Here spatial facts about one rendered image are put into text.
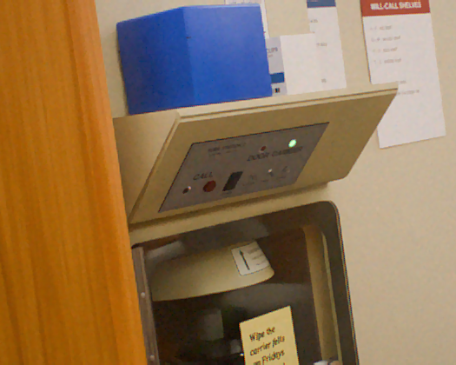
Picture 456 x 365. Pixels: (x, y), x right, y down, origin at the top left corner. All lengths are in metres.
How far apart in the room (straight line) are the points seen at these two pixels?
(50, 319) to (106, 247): 0.11
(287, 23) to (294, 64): 0.13
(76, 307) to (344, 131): 0.36
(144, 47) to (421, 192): 1.17
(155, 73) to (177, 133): 0.08
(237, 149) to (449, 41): 1.24
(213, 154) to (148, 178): 0.07
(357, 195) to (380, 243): 0.10
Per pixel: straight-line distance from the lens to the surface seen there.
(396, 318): 2.08
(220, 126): 1.02
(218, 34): 1.03
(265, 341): 1.19
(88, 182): 0.95
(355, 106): 1.17
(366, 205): 2.02
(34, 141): 1.01
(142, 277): 1.08
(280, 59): 1.13
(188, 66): 1.01
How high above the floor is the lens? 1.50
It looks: 3 degrees down
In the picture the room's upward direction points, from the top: 8 degrees counter-clockwise
